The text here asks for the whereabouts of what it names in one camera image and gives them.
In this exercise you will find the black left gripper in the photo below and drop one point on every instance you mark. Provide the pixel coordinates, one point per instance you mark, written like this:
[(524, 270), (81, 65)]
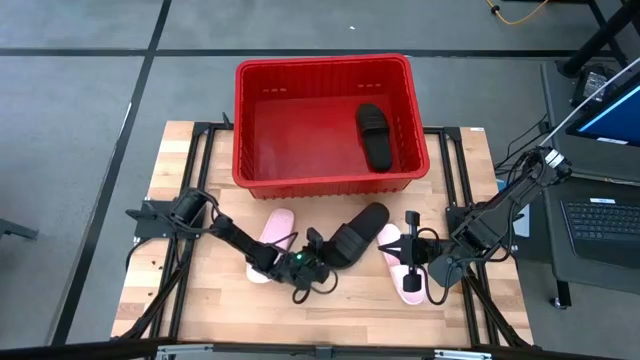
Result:
[(302, 270)]

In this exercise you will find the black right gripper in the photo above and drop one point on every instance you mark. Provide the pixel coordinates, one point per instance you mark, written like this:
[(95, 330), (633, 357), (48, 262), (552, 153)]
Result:
[(415, 252)]

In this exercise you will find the black slide sandal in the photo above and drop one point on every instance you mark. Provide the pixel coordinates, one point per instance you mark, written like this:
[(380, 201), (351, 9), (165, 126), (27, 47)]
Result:
[(375, 140), (362, 225)]

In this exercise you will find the pink slide sandal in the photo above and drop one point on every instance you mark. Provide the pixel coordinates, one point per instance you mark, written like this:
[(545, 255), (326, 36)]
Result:
[(414, 298), (277, 225)]

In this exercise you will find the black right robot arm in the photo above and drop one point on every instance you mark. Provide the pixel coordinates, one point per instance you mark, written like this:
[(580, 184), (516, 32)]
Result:
[(495, 220)]

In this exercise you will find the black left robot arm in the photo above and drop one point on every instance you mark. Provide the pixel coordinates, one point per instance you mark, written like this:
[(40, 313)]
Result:
[(240, 240)]

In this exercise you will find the red plastic bin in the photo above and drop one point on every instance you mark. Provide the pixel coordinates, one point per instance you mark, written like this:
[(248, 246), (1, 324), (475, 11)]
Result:
[(280, 150)]

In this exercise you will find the black desk caster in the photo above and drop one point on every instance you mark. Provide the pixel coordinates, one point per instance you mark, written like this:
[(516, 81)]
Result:
[(560, 301)]

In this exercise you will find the dark grey laptop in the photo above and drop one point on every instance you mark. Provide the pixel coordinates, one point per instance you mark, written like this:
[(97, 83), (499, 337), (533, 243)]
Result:
[(600, 220)]

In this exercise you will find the grey desk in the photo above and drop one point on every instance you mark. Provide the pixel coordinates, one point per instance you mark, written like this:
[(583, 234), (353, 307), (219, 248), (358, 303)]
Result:
[(555, 100)]

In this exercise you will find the black power adapter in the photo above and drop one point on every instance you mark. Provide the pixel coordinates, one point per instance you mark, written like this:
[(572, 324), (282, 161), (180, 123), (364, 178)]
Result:
[(592, 82)]

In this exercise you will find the monitor with blue screen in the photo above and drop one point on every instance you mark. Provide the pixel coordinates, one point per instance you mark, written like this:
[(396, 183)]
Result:
[(620, 120)]

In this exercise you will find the black stand leg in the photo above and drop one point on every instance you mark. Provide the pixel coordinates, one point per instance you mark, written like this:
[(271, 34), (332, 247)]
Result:
[(595, 42)]

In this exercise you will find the black chair foot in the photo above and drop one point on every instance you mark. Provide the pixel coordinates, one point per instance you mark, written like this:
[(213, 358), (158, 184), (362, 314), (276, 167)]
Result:
[(15, 229)]

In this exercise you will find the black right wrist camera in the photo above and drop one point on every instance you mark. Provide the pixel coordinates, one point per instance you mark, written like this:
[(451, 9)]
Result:
[(411, 283)]

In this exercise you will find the black aluminium frame rails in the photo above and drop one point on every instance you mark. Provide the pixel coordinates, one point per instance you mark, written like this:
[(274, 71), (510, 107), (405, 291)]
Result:
[(190, 160), (462, 165)]

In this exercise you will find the black frame crossbar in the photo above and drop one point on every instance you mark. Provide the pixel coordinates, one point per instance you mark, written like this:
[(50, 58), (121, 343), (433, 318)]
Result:
[(75, 349)]

